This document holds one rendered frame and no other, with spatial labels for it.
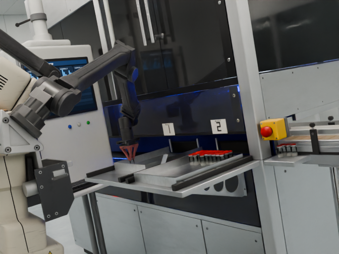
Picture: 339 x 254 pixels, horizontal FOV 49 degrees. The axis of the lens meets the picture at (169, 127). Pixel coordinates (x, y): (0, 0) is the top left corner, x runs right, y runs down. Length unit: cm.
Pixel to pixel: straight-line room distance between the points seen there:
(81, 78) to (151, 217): 120
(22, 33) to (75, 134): 502
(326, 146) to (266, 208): 33
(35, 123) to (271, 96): 90
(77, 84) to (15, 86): 18
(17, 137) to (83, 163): 112
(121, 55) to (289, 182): 85
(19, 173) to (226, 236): 95
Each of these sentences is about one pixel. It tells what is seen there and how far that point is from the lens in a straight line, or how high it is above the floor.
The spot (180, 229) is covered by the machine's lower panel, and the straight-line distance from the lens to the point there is 197.
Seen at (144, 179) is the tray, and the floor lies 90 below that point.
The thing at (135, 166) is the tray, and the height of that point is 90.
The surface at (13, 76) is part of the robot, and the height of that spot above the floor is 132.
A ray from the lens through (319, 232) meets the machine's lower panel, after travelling 183.
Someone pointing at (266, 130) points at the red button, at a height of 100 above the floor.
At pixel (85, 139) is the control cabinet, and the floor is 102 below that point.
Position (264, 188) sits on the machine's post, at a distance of 149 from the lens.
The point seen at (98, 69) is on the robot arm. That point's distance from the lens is 119.
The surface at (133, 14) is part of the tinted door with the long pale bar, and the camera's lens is 195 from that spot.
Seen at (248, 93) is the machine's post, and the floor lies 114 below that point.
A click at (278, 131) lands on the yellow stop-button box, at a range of 138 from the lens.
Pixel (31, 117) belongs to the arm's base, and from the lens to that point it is 101.
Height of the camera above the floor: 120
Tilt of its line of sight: 5 degrees down
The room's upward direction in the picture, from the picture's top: 10 degrees counter-clockwise
